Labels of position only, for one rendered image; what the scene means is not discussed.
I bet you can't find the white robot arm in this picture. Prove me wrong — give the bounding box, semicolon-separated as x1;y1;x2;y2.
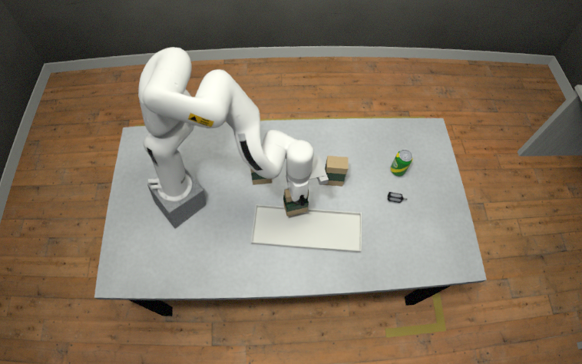
138;48;329;202

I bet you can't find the green and yellow drink can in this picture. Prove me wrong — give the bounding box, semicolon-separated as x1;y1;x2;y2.
390;149;413;177

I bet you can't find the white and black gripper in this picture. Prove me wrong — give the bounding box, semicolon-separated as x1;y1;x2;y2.
286;175;308;206

